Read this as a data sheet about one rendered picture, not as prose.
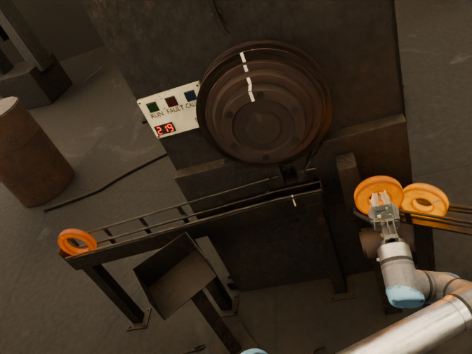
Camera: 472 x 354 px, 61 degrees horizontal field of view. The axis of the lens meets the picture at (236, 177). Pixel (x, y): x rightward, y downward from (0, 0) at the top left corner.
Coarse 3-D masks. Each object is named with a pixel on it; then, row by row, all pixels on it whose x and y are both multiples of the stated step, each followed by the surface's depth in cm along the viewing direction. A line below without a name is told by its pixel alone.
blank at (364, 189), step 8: (376, 176) 128; (384, 176) 127; (360, 184) 130; (368, 184) 127; (376, 184) 126; (384, 184) 126; (392, 184) 126; (360, 192) 129; (368, 192) 129; (392, 192) 128; (400, 192) 127; (360, 200) 131; (368, 200) 131; (392, 200) 130; (400, 200) 129; (360, 208) 133; (368, 208) 133
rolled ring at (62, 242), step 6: (72, 228) 191; (60, 234) 191; (66, 234) 189; (72, 234) 188; (78, 234) 189; (84, 234) 190; (60, 240) 193; (66, 240) 196; (84, 240) 191; (90, 240) 191; (60, 246) 196; (66, 246) 196; (72, 246) 200; (90, 246) 193; (96, 246) 197; (66, 252) 198; (72, 252) 198; (78, 252) 199
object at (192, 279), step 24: (192, 240) 162; (144, 264) 163; (168, 264) 169; (192, 264) 168; (144, 288) 156; (168, 288) 164; (192, 288) 159; (168, 312) 155; (216, 312) 177; (240, 336) 202
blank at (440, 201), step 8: (416, 184) 136; (424, 184) 134; (408, 192) 137; (416, 192) 135; (424, 192) 133; (432, 192) 132; (440, 192) 132; (408, 200) 139; (432, 200) 134; (440, 200) 132; (448, 200) 134; (408, 208) 142; (416, 208) 140; (424, 208) 140; (432, 208) 136; (440, 208) 134; (424, 216) 141
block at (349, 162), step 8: (352, 152) 156; (336, 160) 156; (344, 160) 154; (352, 160) 153; (336, 168) 154; (344, 168) 151; (352, 168) 150; (344, 176) 153; (352, 176) 153; (344, 184) 156; (352, 184) 155; (344, 192) 158; (352, 192) 158; (344, 200) 162; (352, 200) 161; (352, 208) 163
